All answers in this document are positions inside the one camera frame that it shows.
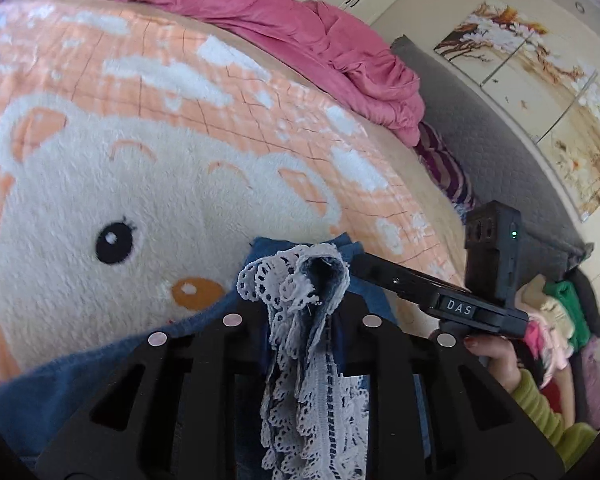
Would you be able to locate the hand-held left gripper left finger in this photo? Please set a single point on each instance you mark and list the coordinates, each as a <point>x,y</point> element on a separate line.
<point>250,332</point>

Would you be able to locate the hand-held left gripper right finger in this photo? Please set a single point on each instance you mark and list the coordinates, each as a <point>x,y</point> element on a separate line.
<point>352,337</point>

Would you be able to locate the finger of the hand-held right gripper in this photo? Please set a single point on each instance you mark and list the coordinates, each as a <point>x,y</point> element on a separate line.
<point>400,275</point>

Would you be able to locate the blue denim pants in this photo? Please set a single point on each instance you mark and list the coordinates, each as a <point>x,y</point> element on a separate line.
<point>305,280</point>

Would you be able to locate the person's right forearm, green sleeve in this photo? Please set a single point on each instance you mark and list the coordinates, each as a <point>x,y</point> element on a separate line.
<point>545,410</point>

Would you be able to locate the person's right hand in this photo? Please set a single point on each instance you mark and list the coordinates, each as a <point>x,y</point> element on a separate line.
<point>495,360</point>

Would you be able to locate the green garment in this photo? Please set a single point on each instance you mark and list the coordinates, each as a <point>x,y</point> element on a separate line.
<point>567,307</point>

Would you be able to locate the grey padded headboard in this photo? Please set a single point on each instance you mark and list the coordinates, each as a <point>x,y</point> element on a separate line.
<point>505,160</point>

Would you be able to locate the purple striped pillow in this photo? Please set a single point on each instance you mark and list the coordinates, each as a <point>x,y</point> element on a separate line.
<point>445,170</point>

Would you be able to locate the pink garment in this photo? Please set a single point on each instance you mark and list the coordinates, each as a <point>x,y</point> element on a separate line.
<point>545,347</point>

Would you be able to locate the black garment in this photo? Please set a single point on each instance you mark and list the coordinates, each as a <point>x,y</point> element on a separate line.
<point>592,300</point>

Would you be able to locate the orange printed bear blanket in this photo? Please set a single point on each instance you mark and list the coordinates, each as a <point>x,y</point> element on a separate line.
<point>130,160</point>

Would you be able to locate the pink quilt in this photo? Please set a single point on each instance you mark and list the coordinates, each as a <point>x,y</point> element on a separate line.
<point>280,15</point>

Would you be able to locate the floral wall painting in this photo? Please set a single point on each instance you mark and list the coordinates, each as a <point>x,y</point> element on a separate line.
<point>555,90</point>

